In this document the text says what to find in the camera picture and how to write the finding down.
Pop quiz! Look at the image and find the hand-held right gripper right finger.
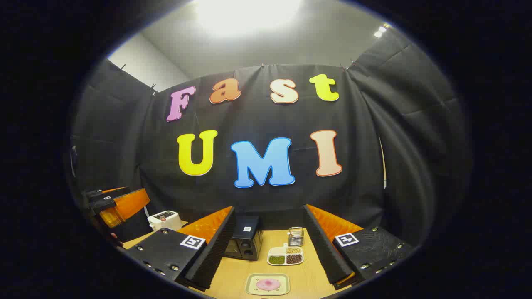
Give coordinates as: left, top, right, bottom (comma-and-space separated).
301, 203, 415, 291

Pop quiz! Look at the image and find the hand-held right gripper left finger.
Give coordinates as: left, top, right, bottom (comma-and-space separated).
124, 206, 236, 291

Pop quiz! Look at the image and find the black electric oven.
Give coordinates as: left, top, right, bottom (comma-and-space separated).
222, 215, 264, 261

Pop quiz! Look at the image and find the cream square plate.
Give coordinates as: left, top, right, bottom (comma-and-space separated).
244, 273, 291, 296

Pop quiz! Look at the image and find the pink ham slice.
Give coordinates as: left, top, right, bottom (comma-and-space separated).
256, 278, 281, 291

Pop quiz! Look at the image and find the white divided tray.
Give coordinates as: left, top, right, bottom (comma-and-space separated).
267, 243, 304, 266

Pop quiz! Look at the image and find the metal wire cutlery holder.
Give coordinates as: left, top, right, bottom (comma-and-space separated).
288, 226, 304, 247

